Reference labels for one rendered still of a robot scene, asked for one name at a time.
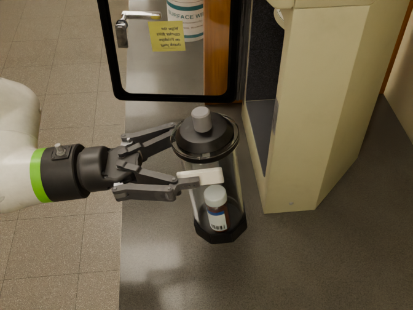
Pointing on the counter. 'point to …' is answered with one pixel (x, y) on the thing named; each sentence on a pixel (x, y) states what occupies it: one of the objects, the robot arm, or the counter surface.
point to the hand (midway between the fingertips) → (206, 154)
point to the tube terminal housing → (323, 96)
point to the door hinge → (244, 49)
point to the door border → (183, 95)
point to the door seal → (169, 96)
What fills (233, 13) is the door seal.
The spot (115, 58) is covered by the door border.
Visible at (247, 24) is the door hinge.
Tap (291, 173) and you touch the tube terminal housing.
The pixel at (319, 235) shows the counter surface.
